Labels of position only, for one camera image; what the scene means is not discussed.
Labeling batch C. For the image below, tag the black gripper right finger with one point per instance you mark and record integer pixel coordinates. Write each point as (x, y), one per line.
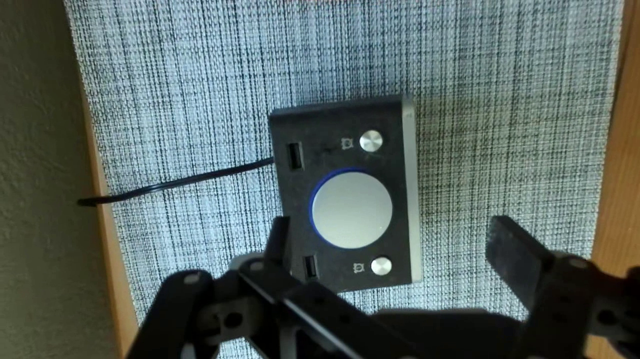
(568, 297)

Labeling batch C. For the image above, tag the black digital clock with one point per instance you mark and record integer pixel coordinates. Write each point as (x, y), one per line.
(349, 184)

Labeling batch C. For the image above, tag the grey woven placemat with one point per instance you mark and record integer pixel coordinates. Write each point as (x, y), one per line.
(513, 104)

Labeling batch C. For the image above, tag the wooden side table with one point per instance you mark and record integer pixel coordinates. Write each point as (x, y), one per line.
(613, 248)

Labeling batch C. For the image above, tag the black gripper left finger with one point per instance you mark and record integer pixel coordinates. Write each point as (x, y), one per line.
(192, 315)

